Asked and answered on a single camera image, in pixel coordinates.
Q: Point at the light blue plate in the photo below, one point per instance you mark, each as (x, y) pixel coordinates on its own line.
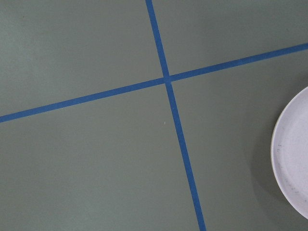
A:
(289, 152)

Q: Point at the blue tape grid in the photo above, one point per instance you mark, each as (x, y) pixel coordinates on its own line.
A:
(165, 80)

